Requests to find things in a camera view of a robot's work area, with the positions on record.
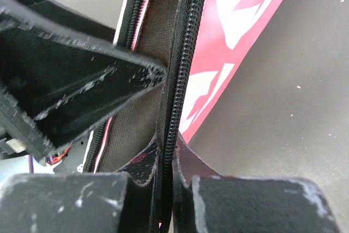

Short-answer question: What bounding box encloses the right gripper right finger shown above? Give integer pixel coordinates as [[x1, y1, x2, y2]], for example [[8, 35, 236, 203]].
[[171, 132, 339, 233]]

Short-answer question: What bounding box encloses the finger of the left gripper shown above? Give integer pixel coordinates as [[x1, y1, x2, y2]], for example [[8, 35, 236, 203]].
[[16, 0, 115, 42], [1, 0, 166, 157]]

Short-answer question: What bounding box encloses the pink racket bag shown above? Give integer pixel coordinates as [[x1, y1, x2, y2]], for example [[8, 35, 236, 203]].
[[83, 0, 282, 232]]

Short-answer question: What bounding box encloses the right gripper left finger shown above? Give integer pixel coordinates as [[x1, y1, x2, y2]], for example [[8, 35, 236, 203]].
[[0, 137, 161, 233]]

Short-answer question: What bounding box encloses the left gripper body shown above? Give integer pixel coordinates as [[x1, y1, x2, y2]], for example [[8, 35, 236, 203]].
[[1, 101, 46, 161]]

